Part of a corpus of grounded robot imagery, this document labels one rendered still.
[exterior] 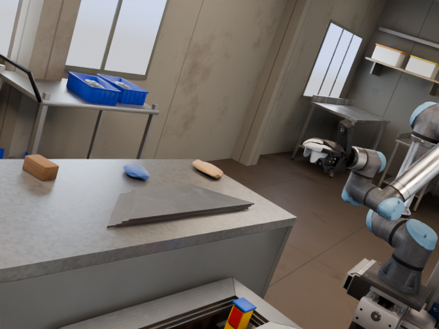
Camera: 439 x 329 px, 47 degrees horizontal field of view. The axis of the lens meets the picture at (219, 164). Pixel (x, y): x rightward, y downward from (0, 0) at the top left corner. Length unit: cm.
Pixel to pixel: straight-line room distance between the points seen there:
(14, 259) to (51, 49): 256
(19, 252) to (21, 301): 12
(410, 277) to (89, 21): 310
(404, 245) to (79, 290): 112
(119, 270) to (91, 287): 9
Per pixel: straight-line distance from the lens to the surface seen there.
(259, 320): 177
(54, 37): 370
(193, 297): 171
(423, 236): 191
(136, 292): 161
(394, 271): 195
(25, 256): 131
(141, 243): 150
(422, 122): 193
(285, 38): 667
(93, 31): 424
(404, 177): 174
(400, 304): 195
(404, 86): 1016
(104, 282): 149
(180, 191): 191
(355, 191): 175
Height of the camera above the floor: 172
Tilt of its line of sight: 15 degrees down
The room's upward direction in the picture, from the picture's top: 19 degrees clockwise
